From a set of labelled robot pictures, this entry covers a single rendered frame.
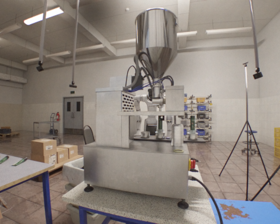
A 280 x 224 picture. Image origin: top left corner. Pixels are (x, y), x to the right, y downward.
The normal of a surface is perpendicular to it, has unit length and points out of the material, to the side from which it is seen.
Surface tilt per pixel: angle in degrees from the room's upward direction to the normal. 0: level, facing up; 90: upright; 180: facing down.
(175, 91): 90
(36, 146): 90
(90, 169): 90
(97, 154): 90
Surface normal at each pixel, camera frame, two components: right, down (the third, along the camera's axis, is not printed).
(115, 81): -0.27, 0.00
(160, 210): 0.00, -1.00
